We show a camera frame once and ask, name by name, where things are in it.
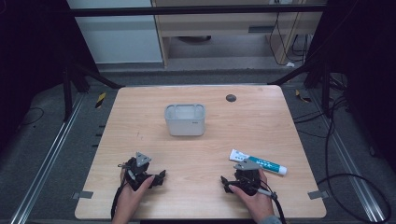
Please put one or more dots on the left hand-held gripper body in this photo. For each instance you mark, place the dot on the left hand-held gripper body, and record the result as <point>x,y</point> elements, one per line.
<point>137,174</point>

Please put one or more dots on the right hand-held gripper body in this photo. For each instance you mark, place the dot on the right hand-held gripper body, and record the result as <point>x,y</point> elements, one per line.
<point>247,177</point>

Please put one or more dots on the person's left hand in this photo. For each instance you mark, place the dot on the person's left hand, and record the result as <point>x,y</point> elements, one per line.
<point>129,202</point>

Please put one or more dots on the person's right hand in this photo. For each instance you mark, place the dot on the person's right hand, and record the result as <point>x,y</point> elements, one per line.
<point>260,203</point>

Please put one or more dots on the white and teal toothpaste tube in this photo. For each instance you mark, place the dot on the white and teal toothpaste tube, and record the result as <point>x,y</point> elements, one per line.
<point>269,165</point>

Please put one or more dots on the white plastic storage container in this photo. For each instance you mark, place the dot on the white plastic storage container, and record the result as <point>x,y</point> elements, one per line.
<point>185,123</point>

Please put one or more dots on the grey round table grommet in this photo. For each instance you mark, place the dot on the grey round table grommet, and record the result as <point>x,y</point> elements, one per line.
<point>231,98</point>

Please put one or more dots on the yellow and black tape strip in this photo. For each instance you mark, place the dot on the yellow and black tape strip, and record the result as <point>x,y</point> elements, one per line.
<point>100,100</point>
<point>302,96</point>

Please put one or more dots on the black metal stand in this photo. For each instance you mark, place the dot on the black metal stand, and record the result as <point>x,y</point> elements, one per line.
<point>325,90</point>
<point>67,96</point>

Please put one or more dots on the white plug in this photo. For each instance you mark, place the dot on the white plug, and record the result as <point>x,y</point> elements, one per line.
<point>290,64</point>

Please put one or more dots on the white cabinet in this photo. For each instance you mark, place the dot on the white cabinet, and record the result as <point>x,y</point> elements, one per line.
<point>118,40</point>

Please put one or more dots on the black curtain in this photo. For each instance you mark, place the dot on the black curtain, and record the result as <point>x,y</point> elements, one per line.
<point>31,62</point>
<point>364,62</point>

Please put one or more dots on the light wooden desk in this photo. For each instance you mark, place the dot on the light wooden desk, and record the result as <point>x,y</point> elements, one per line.
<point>218,23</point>

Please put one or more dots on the grey metal table bracket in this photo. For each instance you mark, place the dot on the grey metal table bracket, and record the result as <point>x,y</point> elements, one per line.
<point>82,195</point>
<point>318,195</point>

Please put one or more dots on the aluminium floor rail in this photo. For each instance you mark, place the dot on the aluminium floor rail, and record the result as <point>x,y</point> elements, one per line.
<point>43,165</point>
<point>351,174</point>

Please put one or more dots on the black horizontal frame bar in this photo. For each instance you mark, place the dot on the black horizontal frame bar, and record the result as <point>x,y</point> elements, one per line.
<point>199,11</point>

